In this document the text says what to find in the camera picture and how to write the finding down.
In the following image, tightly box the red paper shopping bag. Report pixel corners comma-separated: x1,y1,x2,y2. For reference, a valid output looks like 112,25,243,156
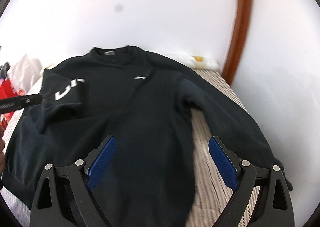
0,79,18,129

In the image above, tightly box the black long-sleeve sweatshirt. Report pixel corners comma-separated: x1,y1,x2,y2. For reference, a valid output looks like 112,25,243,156
3,46,280,226

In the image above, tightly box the striped beige mattress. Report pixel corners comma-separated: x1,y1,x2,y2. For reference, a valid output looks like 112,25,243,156
1,69,260,226

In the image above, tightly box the brown wooden bed frame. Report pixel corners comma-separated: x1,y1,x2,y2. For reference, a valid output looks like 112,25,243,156
222,0,253,85

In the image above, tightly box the person's left hand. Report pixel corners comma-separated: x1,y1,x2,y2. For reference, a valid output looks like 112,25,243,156
0,128,5,174

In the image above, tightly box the white Miniso paper bag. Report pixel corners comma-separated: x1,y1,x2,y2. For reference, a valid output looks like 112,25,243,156
8,55,43,94

